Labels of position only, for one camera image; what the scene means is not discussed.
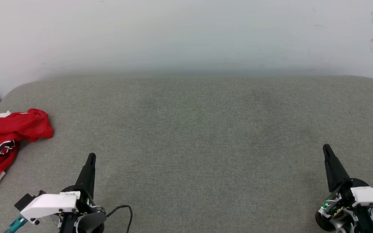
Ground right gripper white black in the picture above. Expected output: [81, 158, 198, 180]
[315, 144, 373, 233]

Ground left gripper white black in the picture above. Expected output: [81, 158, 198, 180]
[20, 153, 107, 233]

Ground red and white shirt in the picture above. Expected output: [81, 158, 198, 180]
[0, 108, 54, 190]

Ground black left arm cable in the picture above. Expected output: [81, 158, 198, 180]
[106, 205, 133, 233]

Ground teal left camera connector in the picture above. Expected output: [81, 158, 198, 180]
[5, 215, 28, 233]

